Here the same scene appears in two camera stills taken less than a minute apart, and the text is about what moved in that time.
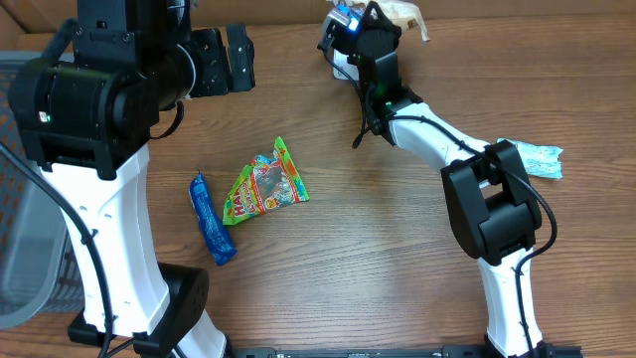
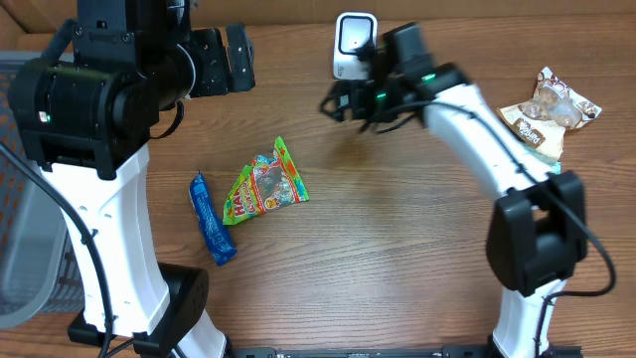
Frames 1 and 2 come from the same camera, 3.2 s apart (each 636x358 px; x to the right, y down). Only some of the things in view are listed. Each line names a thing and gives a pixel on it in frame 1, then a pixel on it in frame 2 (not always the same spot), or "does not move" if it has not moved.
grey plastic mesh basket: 38,271 does not move
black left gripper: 220,80 does not move
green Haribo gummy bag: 271,181 does not move
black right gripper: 372,15 -> 357,106
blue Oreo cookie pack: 210,221 does not move
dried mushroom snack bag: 404,14 -> 542,120
